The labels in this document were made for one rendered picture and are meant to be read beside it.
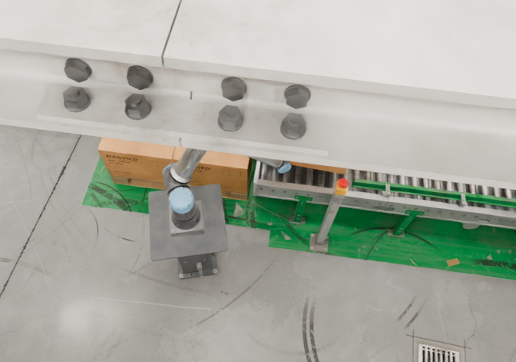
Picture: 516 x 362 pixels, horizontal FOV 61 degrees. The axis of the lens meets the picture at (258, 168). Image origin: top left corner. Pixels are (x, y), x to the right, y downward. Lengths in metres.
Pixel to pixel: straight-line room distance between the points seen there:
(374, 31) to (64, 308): 3.58
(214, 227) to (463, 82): 2.67
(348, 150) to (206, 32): 0.17
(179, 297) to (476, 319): 2.31
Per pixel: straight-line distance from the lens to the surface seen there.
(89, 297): 3.76
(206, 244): 2.91
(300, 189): 3.27
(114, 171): 3.91
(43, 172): 4.39
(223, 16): 0.37
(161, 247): 2.94
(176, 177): 2.74
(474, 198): 3.63
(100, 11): 0.39
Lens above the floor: 3.46
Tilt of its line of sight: 59 degrees down
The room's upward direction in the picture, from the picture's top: 3 degrees clockwise
